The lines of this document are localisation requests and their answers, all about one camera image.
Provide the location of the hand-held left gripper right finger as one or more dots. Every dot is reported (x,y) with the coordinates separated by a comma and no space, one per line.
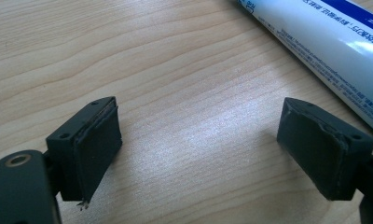
(321,149)

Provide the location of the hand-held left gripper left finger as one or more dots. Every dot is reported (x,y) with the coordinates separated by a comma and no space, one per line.
(88,146)

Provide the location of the white and blue toothpaste tube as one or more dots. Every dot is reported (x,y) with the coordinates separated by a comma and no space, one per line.
(330,40)

